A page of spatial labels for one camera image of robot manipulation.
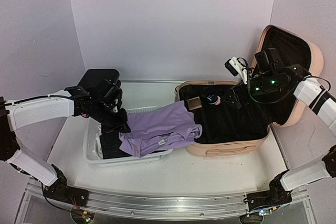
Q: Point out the purple garment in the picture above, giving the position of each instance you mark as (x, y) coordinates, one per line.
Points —
(166, 128)

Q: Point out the pink hard-shell suitcase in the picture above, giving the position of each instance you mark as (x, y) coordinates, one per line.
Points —
(228, 131)

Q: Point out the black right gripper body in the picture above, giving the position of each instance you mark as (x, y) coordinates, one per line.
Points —
(267, 84)

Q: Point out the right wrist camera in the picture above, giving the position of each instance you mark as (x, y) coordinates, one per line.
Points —
(235, 67)

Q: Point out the black garment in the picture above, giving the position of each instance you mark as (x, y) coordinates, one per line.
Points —
(110, 144)

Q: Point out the black pink drawer organizer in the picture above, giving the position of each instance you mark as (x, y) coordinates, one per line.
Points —
(102, 85)

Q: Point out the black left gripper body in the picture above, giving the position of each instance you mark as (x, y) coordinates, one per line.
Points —
(109, 121)

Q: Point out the white perforated plastic basket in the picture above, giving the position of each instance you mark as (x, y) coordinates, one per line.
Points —
(92, 152)

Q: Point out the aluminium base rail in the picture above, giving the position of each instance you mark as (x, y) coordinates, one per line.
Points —
(99, 206)

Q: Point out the brown wallet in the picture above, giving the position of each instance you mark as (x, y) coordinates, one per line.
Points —
(194, 103)

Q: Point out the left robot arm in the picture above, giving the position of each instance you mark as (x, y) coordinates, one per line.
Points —
(18, 114)

